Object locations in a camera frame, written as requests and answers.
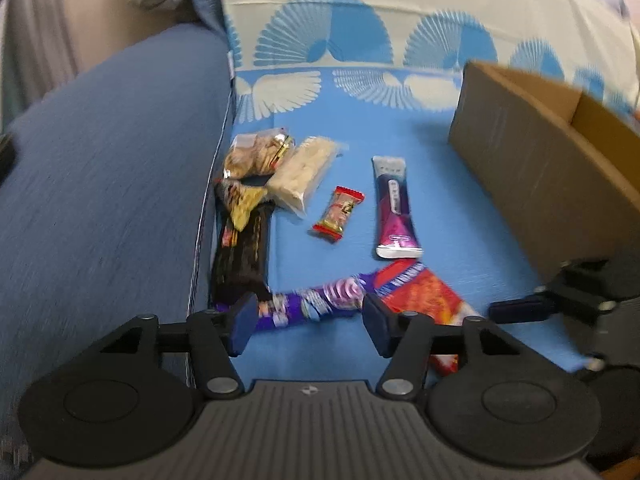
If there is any clear bag of cookies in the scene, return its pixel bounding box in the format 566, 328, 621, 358
222, 129, 296, 181

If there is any black snack bar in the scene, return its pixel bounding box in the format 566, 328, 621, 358
209, 202, 275, 306

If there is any purple snack packet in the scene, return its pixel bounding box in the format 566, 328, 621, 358
216, 272, 381, 334

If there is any grey curtain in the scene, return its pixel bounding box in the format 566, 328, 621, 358
0, 0, 81, 121

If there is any blue printed blanket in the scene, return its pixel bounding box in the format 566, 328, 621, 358
190, 0, 640, 386

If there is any red candy wrapper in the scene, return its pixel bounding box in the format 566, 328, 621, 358
313, 186, 366, 243

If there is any purple toothpaste tube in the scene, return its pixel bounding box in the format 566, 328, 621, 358
371, 155, 424, 261

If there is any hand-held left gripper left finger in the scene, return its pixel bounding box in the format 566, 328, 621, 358
94, 292, 259, 402

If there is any orange snack packet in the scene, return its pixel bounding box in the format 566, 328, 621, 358
372, 260, 484, 376

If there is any cardboard box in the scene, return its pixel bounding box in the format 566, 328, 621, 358
448, 60, 640, 301

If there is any yellow snack packet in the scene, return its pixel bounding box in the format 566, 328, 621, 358
215, 178, 275, 233

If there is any blue sofa cushion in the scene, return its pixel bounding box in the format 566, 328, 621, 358
0, 0, 236, 461

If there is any white rice cracker pack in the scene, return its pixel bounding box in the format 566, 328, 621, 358
267, 135, 349, 219

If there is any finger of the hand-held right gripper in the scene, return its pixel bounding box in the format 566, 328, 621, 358
488, 258, 621, 325

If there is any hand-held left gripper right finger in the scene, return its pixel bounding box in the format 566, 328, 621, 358
362, 293, 527, 402

